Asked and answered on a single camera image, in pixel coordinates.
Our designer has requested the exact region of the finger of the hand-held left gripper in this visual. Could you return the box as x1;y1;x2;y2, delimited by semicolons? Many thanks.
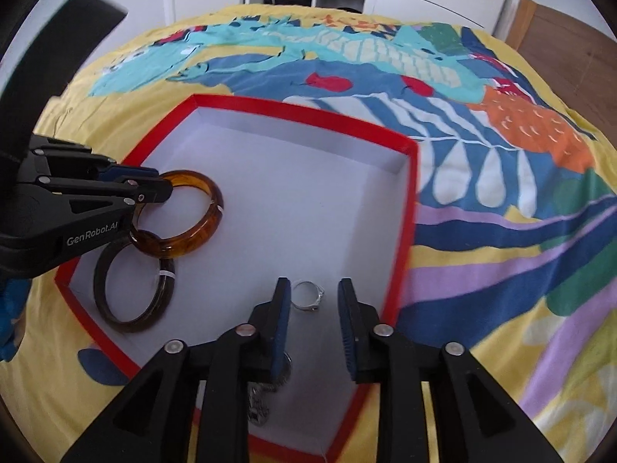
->
41;177;173;206
22;135;161;182

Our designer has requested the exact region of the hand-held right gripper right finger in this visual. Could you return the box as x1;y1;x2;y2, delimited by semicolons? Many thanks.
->
337;277;555;463

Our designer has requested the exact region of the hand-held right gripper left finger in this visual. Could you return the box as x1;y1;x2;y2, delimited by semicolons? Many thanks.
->
60;277;292;463

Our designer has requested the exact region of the silver ring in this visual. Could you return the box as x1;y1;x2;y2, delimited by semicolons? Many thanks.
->
290;280;325;312

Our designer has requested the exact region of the amber translucent bangle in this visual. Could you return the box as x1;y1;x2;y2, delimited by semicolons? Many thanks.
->
130;170;225;259

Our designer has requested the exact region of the red jewelry box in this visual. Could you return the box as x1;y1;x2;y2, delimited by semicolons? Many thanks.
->
54;94;420;463

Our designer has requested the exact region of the dark brown bangle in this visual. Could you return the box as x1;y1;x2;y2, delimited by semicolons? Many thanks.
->
93;230;177;333

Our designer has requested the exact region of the person's blue and white garment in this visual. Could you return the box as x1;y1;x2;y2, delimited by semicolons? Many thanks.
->
0;270;30;363

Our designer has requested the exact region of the yellow printed blanket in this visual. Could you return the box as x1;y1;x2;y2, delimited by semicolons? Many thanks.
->
0;2;617;463

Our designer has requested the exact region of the white wardrobe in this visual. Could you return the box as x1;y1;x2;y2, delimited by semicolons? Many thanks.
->
243;0;519;39

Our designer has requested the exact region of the wooden headboard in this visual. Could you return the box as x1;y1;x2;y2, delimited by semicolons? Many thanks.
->
515;0;617;126

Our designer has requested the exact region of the silver keychain pendant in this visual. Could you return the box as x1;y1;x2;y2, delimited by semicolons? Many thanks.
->
247;352;293;428

